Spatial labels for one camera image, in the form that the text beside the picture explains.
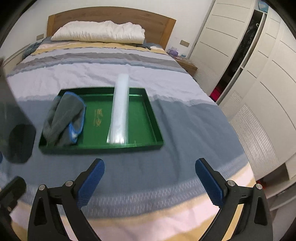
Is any dark grey blue-edged towel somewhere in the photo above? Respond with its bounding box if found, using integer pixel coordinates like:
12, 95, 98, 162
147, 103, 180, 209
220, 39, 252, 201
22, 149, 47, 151
42, 91, 86, 147

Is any striped bed cover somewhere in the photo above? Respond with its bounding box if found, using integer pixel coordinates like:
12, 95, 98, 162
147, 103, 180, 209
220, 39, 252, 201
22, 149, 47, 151
1, 41, 255, 240

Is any clear plastic bag roll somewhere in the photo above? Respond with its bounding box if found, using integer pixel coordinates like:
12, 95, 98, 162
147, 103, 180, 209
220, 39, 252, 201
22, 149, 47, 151
107, 74, 130, 144

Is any green rectangular tray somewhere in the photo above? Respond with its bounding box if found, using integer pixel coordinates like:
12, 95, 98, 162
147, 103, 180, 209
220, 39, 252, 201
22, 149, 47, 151
39, 87, 164, 155

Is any wooden nightstand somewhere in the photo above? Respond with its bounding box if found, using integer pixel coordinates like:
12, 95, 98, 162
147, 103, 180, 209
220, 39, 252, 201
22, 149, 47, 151
175, 58, 198, 77

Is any white pillow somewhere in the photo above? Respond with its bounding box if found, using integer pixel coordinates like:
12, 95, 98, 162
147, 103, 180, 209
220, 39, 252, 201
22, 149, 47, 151
51, 21, 145, 44

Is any purple tissue box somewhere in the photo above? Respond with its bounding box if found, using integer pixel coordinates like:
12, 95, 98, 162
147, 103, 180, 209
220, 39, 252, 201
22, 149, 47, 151
167, 47, 179, 57

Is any wooden headboard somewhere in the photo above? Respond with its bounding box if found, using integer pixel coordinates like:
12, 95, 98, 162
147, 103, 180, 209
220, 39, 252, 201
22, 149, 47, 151
46, 6, 176, 49

